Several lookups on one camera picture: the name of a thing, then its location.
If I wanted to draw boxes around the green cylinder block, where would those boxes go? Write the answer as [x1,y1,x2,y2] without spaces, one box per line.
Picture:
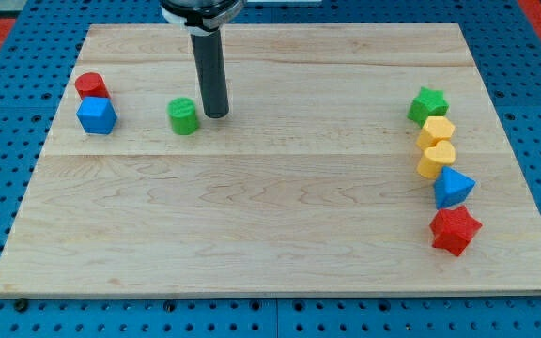
[167,97,199,135]

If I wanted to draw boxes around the robot arm flange black silver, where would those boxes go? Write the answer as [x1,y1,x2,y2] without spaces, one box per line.
[159,0,246,36]

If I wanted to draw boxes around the light wooden board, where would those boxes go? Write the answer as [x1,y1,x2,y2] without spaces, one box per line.
[0,23,541,299]

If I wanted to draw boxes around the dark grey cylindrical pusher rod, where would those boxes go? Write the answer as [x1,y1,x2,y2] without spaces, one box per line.
[191,30,229,119]

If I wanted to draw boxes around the yellow heart block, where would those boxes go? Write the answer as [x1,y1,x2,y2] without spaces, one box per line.
[416,140,456,179]

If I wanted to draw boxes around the yellow hexagon block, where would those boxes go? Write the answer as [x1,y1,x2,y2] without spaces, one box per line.
[416,116,456,150]

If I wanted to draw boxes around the green star block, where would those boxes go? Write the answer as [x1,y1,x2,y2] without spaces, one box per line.
[407,86,450,127]

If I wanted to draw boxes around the blue triangle block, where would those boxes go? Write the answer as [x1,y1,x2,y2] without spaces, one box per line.
[434,166,476,209]

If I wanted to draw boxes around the blue hexagon block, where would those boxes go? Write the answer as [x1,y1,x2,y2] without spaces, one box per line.
[76,97,117,134]

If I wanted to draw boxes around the red star block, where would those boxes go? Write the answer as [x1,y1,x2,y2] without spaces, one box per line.
[429,206,483,256]

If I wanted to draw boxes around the red cylinder block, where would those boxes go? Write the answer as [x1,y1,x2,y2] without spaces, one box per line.
[74,72,111,99]

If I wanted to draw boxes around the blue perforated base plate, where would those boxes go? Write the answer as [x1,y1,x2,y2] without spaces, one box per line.
[0,0,541,337]

